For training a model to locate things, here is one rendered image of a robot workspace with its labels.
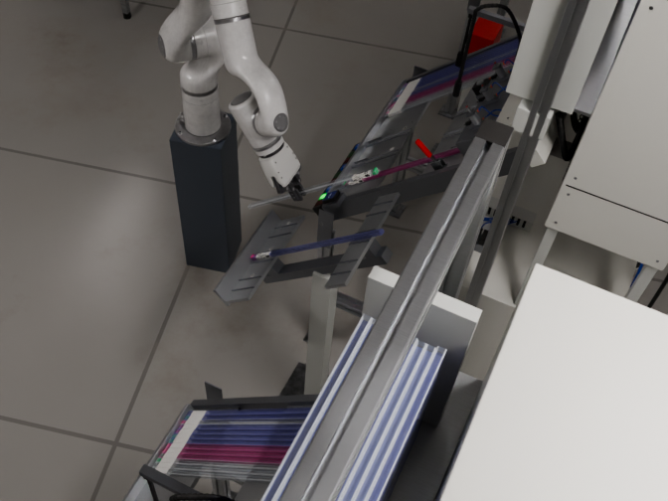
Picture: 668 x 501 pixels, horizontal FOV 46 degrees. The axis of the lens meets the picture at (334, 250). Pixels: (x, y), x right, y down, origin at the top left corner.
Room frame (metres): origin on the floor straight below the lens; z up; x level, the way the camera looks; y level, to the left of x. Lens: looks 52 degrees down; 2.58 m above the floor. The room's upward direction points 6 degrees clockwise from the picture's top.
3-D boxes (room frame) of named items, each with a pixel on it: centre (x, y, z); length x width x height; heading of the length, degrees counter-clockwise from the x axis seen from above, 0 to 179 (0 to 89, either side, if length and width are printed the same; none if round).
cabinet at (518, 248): (1.72, -0.67, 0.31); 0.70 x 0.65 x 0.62; 159
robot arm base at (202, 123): (1.94, 0.49, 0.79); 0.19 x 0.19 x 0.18
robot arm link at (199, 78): (1.96, 0.46, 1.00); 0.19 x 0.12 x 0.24; 120
